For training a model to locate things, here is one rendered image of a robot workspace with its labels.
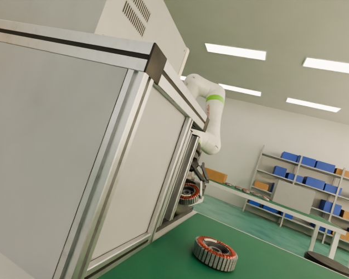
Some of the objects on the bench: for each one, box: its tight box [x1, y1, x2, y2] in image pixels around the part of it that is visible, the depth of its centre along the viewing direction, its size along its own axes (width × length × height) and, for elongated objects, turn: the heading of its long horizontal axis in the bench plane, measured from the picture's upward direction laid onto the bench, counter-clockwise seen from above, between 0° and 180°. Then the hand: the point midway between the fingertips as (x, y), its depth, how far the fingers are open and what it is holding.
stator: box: [192, 236, 238, 272], centre depth 57 cm, size 11×11×4 cm
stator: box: [178, 183, 200, 205], centre depth 92 cm, size 11×11×4 cm
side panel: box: [53, 69, 193, 279], centre depth 43 cm, size 28×3×32 cm, turn 61°
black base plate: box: [155, 203, 193, 233], centre depth 90 cm, size 47×64×2 cm
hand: (186, 192), depth 92 cm, fingers closed on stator, 11 cm apart
